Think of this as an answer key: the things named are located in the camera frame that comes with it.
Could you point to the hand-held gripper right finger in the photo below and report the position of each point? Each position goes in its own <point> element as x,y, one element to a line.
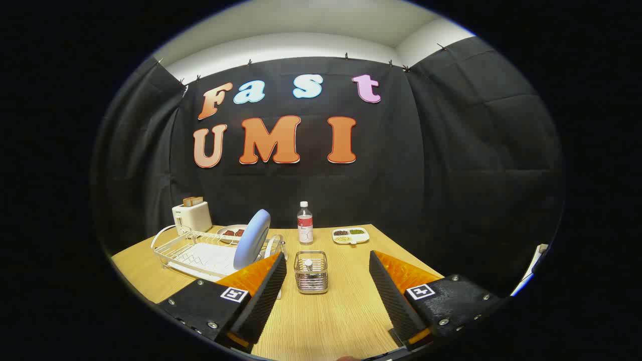
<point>388,293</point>

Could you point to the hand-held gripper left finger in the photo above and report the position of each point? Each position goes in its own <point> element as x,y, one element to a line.
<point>266,293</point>

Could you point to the blue plate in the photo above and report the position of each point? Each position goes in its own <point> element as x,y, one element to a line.
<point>253,235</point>

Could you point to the white divided dish with beans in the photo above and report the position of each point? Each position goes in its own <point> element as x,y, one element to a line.
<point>351,236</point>

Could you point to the beige round plate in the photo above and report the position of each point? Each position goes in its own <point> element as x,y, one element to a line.
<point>223,229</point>

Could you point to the clear bottle with red label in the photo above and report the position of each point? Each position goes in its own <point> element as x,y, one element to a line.
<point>305,225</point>

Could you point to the white toaster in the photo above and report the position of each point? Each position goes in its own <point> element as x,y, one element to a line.
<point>193,218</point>

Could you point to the toast slices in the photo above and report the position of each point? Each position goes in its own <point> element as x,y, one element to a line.
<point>193,201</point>

